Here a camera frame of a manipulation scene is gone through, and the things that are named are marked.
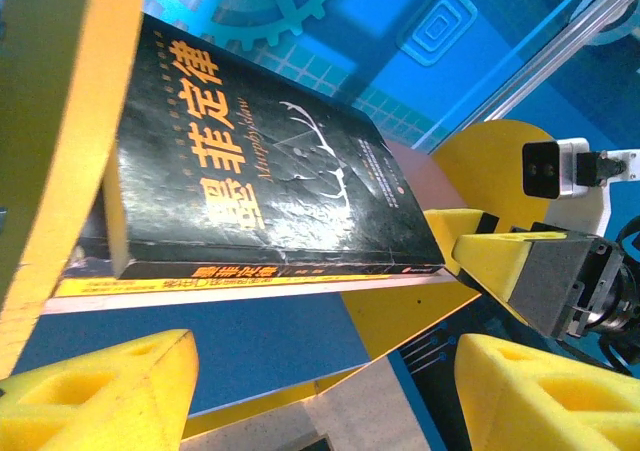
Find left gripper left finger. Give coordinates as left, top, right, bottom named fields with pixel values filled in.
left=0, top=328, right=200, bottom=451

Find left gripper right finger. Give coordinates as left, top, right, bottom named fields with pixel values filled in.
left=453, top=334, right=640, bottom=451

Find dark blue portrait cover book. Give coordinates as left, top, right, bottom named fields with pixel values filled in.
left=63, top=229, right=132, bottom=280

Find black antler cover book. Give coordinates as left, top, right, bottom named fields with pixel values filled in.
left=102, top=13, right=446, bottom=280

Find yellow cartoon cover book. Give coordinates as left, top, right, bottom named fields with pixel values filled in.
left=54, top=269, right=442, bottom=298

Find yellow bookshelf pink blue shelves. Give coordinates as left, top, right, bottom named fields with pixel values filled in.
left=0, top=0, right=566, bottom=442

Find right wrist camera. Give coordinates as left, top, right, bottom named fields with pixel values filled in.
left=521, top=137, right=640, bottom=237

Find aluminium frame post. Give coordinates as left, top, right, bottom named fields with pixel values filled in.
left=479, top=0, right=640, bottom=122

